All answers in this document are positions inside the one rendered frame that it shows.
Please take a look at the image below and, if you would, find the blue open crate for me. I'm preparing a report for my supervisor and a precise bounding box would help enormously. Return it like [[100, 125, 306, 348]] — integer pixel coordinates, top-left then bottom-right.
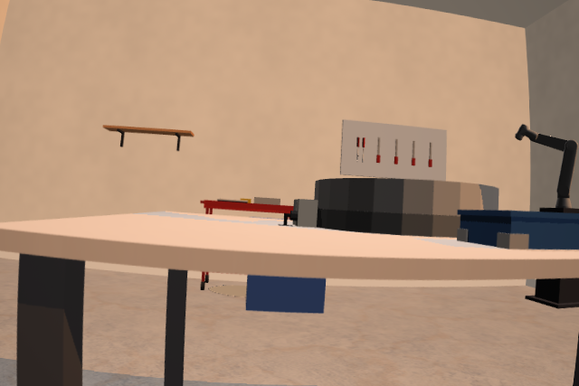
[[457, 210, 579, 249]]

